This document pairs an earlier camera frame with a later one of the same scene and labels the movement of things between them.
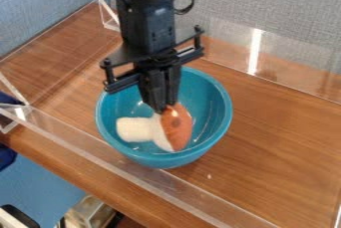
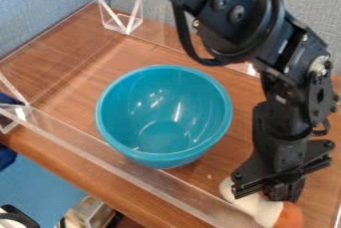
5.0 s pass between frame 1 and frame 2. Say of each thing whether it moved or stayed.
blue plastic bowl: stayed
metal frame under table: stayed
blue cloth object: stayed
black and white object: stayed
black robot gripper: moved
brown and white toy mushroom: moved
